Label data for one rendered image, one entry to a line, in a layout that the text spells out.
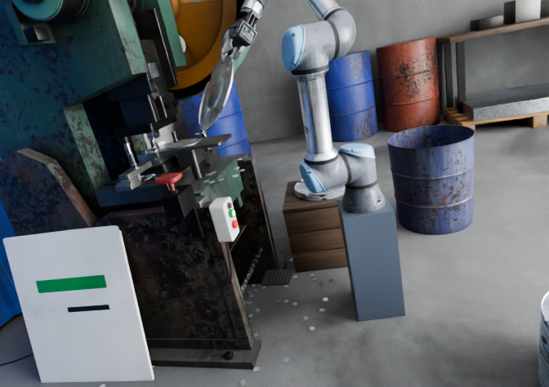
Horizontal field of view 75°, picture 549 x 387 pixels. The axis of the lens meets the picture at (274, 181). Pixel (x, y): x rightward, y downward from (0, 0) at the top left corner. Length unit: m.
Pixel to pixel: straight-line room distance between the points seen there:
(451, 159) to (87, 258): 1.61
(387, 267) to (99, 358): 1.14
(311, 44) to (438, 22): 3.58
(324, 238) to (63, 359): 1.18
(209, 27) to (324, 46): 0.74
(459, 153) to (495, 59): 2.93
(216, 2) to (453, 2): 3.32
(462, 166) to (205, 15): 1.37
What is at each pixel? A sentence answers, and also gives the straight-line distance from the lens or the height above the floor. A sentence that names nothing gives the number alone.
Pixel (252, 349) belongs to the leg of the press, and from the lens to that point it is 1.48.
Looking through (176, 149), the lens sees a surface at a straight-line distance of 1.38.
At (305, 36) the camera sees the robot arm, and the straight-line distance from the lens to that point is 1.09.
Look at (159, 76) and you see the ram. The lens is 1.47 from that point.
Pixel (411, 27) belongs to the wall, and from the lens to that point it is 4.56.
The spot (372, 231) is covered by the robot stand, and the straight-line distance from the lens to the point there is 1.32.
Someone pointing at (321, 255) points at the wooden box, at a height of 0.09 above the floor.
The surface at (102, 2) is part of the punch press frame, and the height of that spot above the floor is 1.27.
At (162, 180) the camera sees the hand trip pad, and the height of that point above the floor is 0.76.
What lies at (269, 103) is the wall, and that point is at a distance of 4.72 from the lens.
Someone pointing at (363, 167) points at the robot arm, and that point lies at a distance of 1.26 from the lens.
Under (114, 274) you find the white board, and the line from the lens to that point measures 1.46.
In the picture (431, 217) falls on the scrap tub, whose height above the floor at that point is 0.10.
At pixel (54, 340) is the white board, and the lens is 1.75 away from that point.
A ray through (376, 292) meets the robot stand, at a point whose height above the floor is 0.12.
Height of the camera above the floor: 1.03
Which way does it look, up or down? 19 degrees down
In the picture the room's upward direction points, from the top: 12 degrees counter-clockwise
